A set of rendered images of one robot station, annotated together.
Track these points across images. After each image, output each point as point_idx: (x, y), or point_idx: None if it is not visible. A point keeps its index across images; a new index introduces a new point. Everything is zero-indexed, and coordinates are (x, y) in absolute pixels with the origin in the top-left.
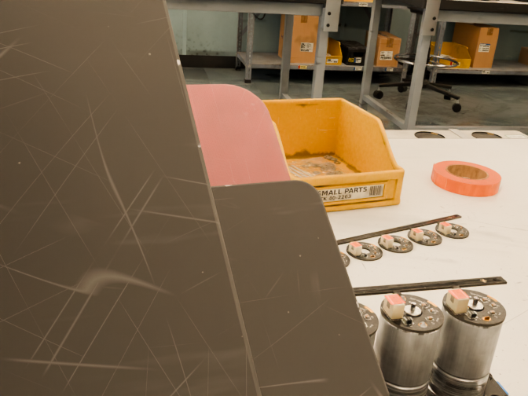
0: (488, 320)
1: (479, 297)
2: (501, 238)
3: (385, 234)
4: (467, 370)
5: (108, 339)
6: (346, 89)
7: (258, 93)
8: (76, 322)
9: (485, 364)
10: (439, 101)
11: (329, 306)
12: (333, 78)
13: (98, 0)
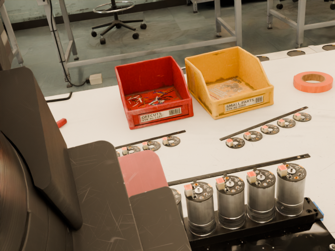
0: (296, 179)
1: (294, 166)
2: (329, 118)
3: (264, 124)
4: (291, 200)
5: (116, 250)
6: (258, 6)
7: (202, 18)
8: (110, 247)
9: (299, 197)
10: (321, 4)
11: (174, 223)
12: (249, 0)
13: (104, 169)
